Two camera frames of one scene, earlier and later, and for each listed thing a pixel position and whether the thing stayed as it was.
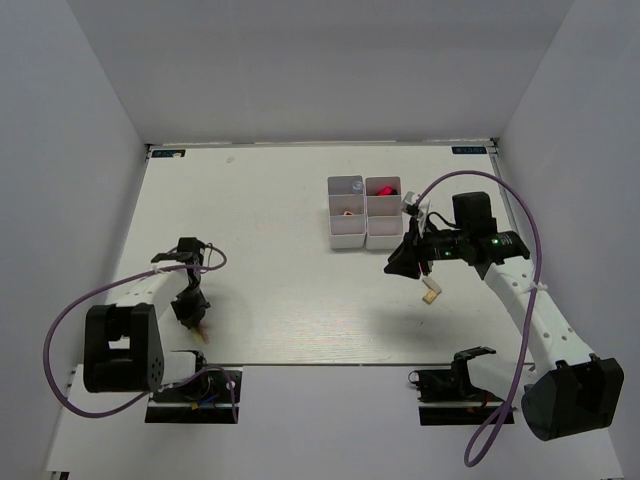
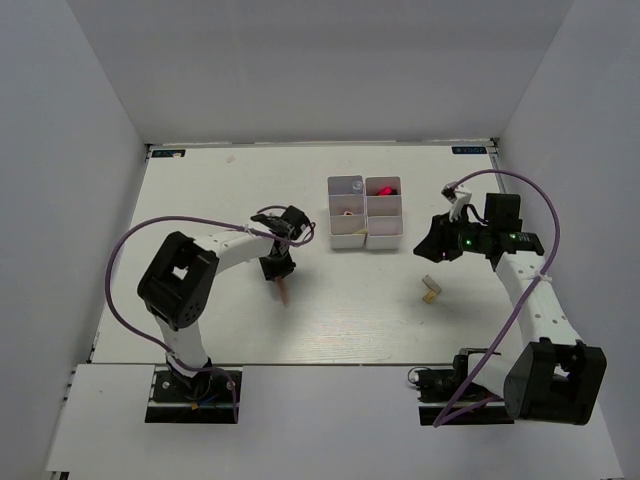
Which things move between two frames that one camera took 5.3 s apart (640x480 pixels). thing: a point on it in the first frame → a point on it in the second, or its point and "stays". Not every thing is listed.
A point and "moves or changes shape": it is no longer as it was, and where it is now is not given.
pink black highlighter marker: x=388 y=190 stays
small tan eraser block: x=433 y=290 stays
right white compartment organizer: x=383 y=213 stays
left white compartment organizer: x=346 y=211 stays
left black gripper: x=195 y=312 → x=284 y=268
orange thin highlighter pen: x=204 y=334 moves or changes shape
